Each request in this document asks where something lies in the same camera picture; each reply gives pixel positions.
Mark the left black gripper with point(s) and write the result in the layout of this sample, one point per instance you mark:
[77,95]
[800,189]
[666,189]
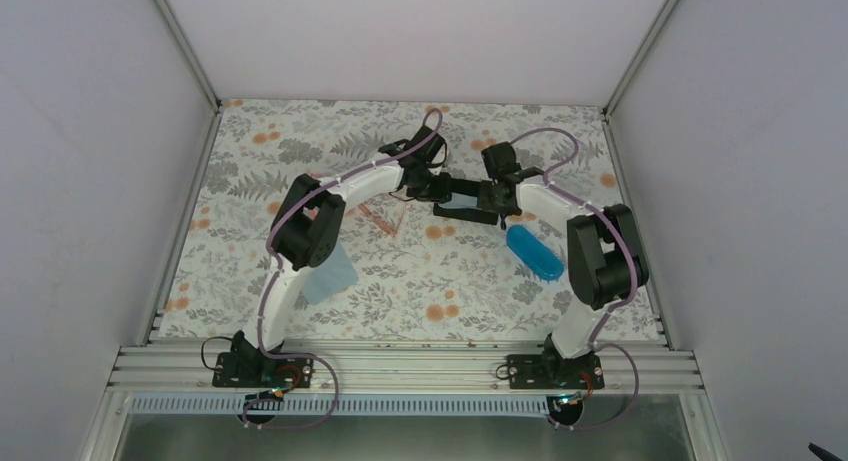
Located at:
[439,195]

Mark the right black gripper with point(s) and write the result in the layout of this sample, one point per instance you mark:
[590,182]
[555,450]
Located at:
[485,202]

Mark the black glasses pouch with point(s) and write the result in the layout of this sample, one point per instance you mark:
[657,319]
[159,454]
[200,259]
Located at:
[463,186]

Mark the pink transparent sunglasses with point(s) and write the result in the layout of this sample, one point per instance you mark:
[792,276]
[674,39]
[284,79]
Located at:
[391,225]

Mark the light blue cleaning cloth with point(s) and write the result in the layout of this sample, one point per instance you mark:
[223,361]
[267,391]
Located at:
[459,201]

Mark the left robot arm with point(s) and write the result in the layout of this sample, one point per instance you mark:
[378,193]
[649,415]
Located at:
[303,236]

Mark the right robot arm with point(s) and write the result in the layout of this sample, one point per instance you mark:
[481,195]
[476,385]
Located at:
[605,258]

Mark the floral table mat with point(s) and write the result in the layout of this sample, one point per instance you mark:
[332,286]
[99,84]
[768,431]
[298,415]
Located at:
[439,279]

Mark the light blue cloth left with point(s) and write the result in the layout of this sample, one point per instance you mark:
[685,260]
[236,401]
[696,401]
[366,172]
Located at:
[333,276]

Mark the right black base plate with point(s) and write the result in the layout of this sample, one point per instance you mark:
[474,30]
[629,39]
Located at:
[526,372]

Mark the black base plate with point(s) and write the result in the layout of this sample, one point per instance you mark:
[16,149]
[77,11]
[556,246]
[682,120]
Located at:
[526,372]
[262,373]

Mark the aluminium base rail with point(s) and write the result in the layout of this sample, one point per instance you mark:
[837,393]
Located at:
[639,370]

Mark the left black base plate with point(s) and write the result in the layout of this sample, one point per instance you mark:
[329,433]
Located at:
[262,373]

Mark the white slotted cable duct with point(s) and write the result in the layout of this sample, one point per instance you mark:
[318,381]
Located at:
[344,405]

